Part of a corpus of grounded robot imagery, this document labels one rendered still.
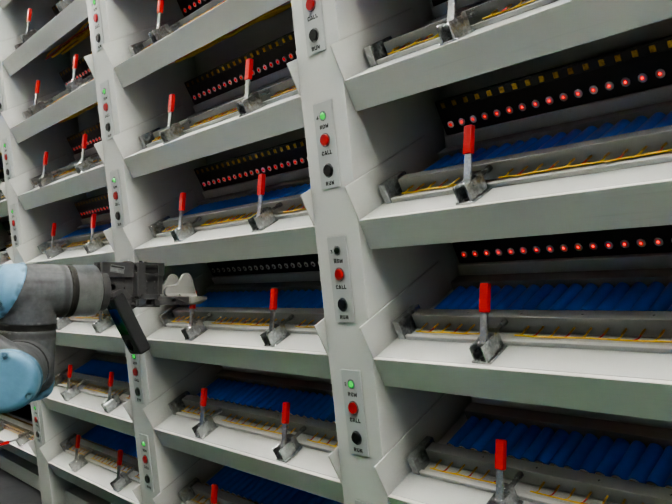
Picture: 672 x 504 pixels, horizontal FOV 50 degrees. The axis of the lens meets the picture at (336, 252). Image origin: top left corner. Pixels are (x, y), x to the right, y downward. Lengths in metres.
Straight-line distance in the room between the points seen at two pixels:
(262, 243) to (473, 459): 0.47
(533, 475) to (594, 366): 0.20
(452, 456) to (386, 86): 0.50
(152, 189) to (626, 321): 1.07
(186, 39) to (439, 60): 0.60
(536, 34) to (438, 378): 0.43
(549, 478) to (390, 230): 0.36
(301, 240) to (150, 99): 0.66
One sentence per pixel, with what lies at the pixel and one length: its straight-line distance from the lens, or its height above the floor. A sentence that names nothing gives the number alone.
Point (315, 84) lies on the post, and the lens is 1.05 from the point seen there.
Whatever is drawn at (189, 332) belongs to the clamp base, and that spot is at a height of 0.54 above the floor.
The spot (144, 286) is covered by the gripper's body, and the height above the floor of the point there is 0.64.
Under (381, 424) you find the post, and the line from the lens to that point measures 1.02.
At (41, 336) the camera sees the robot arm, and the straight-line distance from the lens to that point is 1.27.
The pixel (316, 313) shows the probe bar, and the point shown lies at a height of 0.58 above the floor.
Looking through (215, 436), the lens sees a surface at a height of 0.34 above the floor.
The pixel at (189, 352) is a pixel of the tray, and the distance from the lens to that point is 1.43.
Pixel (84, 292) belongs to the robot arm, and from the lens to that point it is 1.28.
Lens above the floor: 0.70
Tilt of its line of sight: 1 degrees down
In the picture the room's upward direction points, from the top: 6 degrees counter-clockwise
